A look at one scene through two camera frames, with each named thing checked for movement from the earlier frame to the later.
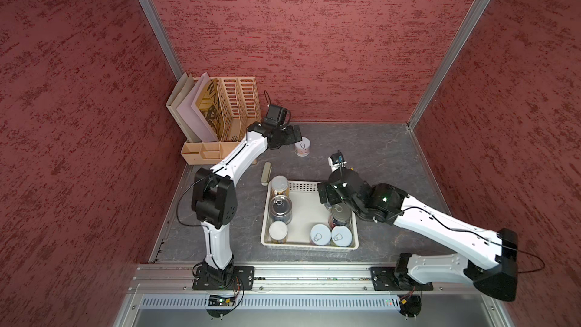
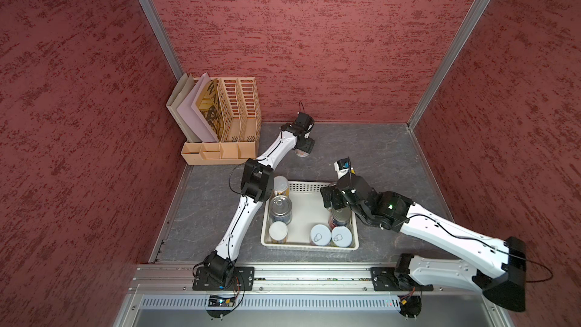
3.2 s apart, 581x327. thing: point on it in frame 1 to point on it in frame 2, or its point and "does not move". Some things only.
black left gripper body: (282, 138) to (306, 145)
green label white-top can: (341, 236) does not move
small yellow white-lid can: (278, 232) does not move
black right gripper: (332, 192) does not move
